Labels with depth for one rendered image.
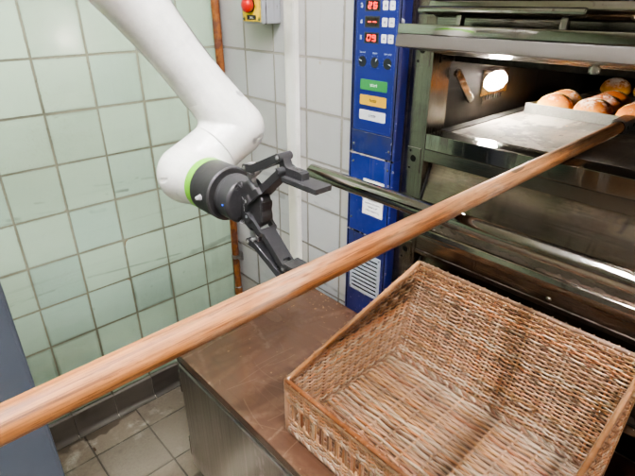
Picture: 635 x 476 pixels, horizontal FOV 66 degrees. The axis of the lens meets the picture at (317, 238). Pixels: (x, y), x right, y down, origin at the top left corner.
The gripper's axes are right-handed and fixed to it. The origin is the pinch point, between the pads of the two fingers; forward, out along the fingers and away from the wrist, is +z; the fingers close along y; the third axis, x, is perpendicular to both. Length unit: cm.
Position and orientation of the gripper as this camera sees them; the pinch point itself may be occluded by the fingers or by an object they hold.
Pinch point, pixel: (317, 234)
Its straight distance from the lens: 67.1
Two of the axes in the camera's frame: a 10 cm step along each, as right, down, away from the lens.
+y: -0.1, 9.0, 4.4
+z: 6.9, 3.3, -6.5
